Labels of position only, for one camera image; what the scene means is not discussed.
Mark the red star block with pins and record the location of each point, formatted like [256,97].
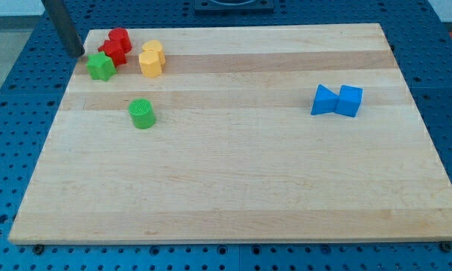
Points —
[114,50]

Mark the green star block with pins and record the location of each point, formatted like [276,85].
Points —
[100,66]

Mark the wooden board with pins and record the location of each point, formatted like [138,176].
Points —
[235,155]

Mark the green cylinder block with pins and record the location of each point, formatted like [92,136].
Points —
[141,113]

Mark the blue triangle block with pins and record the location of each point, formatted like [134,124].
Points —
[325,101]

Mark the yellow hexagon block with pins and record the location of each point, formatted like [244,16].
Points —
[150,64]

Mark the yellow cylinder block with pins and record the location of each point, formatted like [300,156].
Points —
[156,46]

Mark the blue cube block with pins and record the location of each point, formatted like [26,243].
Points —
[349,101]

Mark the red cylinder block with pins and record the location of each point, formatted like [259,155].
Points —
[122,36]

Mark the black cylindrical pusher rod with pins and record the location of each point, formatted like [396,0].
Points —
[63,23]

